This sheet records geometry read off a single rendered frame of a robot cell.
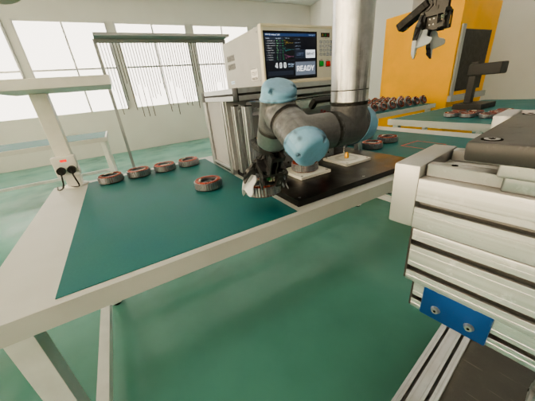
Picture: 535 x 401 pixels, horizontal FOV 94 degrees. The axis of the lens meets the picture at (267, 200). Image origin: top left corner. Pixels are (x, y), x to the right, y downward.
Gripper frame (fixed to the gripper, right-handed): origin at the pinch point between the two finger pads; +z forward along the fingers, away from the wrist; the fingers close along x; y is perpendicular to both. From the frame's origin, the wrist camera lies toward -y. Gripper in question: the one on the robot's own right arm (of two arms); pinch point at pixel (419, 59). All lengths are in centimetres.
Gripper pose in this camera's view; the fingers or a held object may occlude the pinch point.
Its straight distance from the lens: 119.7
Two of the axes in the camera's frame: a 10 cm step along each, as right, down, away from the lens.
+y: 6.3, 2.6, -7.3
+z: 0.9, 9.1, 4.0
